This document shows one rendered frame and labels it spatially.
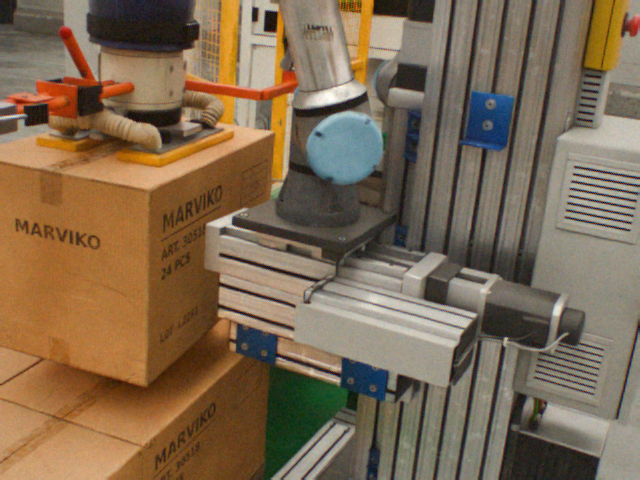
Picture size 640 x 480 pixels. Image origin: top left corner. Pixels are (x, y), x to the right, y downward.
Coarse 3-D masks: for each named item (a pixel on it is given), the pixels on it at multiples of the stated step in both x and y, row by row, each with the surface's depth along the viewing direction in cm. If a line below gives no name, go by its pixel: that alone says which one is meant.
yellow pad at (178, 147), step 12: (192, 120) 170; (168, 132) 157; (204, 132) 171; (216, 132) 173; (228, 132) 176; (168, 144) 157; (180, 144) 158; (192, 144) 161; (204, 144) 165; (216, 144) 171; (120, 156) 151; (132, 156) 150; (144, 156) 149; (156, 156) 150; (168, 156) 151; (180, 156) 156
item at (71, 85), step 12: (36, 84) 139; (48, 84) 137; (60, 84) 136; (72, 84) 144; (84, 84) 144; (96, 84) 143; (72, 96) 136; (84, 96) 137; (96, 96) 142; (72, 108) 137; (84, 108) 138; (96, 108) 141
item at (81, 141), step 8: (80, 128) 162; (40, 136) 156; (48, 136) 157; (56, 136) 158; (64, 136) 157; (72, 136) 157; (80, 136) 157; (88, 136) 159; (40, 144) 156; (48, 144) 156; (56, 144) 155; (64, 144) 154; (72, 144) 154; (80, 144) 155; (88, 144) 157; (96, 144) 160
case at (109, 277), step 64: (0, 192) 146; (64, 192) 141; (128, 192) 137; (192, 192) 152; (256, 192) 185; (0, 256) 151; (64, 256) 146; (128, 256) 141; (192, 256) 158; (0, 320) 156; (64, 320) 150; (128, 320) 145; (192, 320) 164
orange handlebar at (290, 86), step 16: (112, 80) 156; (192, 80) 164; (16, 96) 130; (32, 96) 131; (48, 96) 137; (64, 96) 136; (112, 96) 150; (240, 96) 161; (256, 96) 160; (272, 96) 163
